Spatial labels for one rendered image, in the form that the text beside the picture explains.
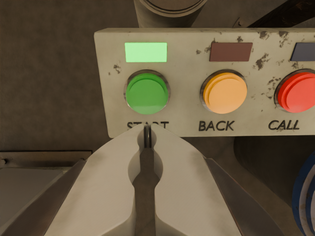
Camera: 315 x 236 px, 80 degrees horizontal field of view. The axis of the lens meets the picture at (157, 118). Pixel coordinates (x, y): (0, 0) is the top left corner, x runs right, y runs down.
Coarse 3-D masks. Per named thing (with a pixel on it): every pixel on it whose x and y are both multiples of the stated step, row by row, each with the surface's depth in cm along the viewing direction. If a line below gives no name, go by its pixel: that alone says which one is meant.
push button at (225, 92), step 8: (216, 80) 17; (224, 80) 17; (232, 80) 17; (240, 80) 17; (208, 88) 18; (216, 88) 17; (224, 88) 17; (232, 88) 17; (240, 88) 17; (208, 96) 18; (216, 96) 18; (224, 96) 18; (232, 96) 18; (240, 96) 18; (208, 104) 18; (216, 104) 18; (224, 104) 18; (232, 104) 18; (240, 104) 19; (216, 112) 19; (224, 112) 19
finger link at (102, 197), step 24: (120, 144) 10; (144, 144) 12; (96, 168) 9; (120, 168) 9; (72, 192) 7; (96, 192) 7; (120, 192) 7; (72, 216) 6; (96, 216) 6; (120, 216) 6
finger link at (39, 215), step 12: (72, 168) 9; (60, 180) 8; (72, 180) 8; (48, 192) 7; (60, 192) 7; (36, 204) 7; (48, 204) 7; (60, 204) 7; (24, 216) 7; (36, 216) 7; (48, 216) 7; (12, 228) 6; (24, 228) 6; (36, 228) 6
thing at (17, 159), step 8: (0, 152) 78; (8, 152) 78; (16, 152) 78; (24, 152) 78; (32, 152) 78; (40, 152) 78; (48, 152) 79; (56, 152) 79; (64, 152) 79; (72, 152) 79; (80, 152) 79; (88, 152) 79; (0, 160) 78; (8, 160) 79; (16, 160) 79; (24, 160) 79; (32, 160) 79; (40, 160) 79; (48, 160) 79; (56, 160) 79; (64, 160) 79; (72, 160) 79
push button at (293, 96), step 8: (304, 72) 18; (288, 80) 18; (296, 80) 18; (304, 80) 17; (312, 80) 17; (280, 88) 19; (288, 88) 18; (296, 88) 18; (304, 88) 18; (312, 88) 18; (280, 96) 19; (288, 96) 18; (296, 96) 18; (304, 96) 18; (312, 96) 18; (280, 104) 19; (288, 104) 18; (296, 104) 18; (304, 104) 18; (312, 104) 18; (296, 112) 19
